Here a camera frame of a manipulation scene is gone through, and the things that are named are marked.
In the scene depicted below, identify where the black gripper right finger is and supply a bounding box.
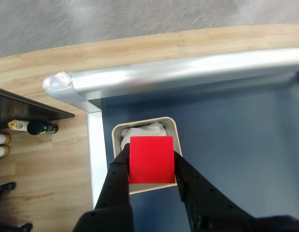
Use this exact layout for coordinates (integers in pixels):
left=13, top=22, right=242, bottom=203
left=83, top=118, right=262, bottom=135
left=173, top=151, right=256, bottom=232

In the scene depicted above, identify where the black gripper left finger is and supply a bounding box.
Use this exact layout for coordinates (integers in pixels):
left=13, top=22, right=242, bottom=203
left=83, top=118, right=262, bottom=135
left=73, top=142, right=134, bottom=232

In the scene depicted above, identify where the red cube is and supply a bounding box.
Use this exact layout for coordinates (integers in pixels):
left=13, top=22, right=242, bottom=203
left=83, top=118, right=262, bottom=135
left=128, top=136, right=176, bottom=185

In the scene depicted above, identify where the beige box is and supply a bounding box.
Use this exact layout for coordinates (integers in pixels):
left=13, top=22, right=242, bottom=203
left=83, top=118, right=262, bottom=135
left=112, top=116, right=184, bottom=195

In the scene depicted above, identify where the white crumpled tissue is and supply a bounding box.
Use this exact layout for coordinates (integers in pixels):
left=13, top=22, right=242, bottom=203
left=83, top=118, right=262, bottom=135
left=120, top=122, right=168, bottom=151

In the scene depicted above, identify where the dark grey mat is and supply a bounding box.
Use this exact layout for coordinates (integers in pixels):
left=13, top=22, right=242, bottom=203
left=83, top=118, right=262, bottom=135
left=102, top=72, right=299, bottom=232

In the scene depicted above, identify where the dark bottle with gold cap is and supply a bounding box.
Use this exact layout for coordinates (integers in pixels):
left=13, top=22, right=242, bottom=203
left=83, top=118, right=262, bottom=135
left=7, top=119, right=59, bottom=136

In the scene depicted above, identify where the white and gold bottle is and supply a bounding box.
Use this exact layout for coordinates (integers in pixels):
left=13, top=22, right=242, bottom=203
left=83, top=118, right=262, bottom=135
left=0, top=145, right=11, bottom=160
left=0, top=132, right=11, bottom=146

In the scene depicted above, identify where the dark shelf board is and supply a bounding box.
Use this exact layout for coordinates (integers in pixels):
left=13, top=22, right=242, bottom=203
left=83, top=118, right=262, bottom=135
left=0, top=86, right=75, bottom=131

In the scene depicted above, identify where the silver table rail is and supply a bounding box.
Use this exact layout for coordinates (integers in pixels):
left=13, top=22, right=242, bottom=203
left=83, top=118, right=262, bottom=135
left=42, top=47, right=299, bottom=211

